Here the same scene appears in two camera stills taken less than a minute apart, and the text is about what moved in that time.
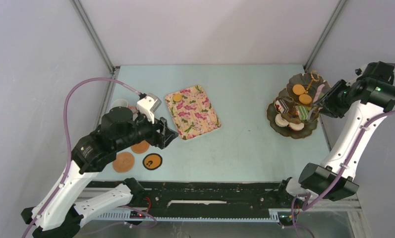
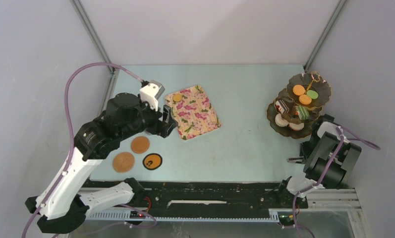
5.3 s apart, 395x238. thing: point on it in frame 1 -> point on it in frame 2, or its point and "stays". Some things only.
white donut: [280, 121] stays
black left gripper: [157, 139] -> [164, 127]
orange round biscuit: [305, 98] stays
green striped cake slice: [303, 111] stays
